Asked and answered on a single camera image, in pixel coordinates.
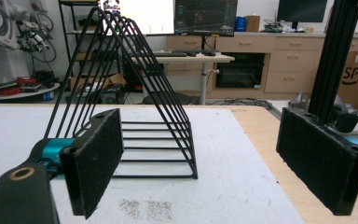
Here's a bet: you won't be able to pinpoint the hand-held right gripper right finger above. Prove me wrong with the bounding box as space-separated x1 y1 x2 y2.
275 106 358 217

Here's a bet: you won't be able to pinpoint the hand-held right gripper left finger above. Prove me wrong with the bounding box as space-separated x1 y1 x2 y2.
39 107 125 219

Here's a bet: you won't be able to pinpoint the grey metal stand base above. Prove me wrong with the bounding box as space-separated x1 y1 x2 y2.
288 91 358 133

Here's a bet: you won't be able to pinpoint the white table mat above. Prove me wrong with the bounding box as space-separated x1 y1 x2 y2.
0 104 306 224

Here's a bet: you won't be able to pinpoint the round white table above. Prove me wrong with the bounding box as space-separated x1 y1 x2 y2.
0 82 62 103

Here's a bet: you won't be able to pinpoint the light wooden cabinet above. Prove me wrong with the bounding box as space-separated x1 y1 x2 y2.
167 31 358 101

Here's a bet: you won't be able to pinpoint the black built-in oven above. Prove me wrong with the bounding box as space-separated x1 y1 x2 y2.
214 51 267 90

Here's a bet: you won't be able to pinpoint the black metal shelf rack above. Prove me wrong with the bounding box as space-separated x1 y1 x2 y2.
58 0 124 96

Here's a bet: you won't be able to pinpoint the black keyboard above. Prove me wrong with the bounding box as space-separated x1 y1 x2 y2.
153 49 189 58

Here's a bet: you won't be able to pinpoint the black router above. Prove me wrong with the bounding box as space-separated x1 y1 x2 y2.
263 12 284 34

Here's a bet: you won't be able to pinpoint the light wooden standing desk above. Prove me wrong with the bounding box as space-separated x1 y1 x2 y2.
130 52 236 105

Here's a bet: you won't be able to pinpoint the small brown box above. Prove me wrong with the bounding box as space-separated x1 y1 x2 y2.
245 14 261 33

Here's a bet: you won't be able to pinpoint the black monitor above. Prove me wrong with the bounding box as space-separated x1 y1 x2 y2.
276 0 328 31

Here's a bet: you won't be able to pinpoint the monitor with white screen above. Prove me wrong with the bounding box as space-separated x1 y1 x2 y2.
99 0 176 36

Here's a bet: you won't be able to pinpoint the blue packet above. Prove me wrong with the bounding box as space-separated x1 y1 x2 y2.
234 16 247 33

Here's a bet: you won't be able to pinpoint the monitor with dark screen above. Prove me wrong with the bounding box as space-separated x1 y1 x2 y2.
174 0 239 37

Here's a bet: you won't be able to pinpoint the black floor cables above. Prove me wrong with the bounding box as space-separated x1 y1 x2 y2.
207 96 274 110

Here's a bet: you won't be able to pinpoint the black wire file rack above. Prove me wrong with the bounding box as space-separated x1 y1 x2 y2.
43 7 199 180

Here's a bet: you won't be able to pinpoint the black aluminium stand post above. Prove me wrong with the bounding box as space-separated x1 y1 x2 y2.
307 0 358 125

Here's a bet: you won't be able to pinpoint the red cables bundle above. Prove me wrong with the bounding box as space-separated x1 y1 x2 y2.
0 76 42 96

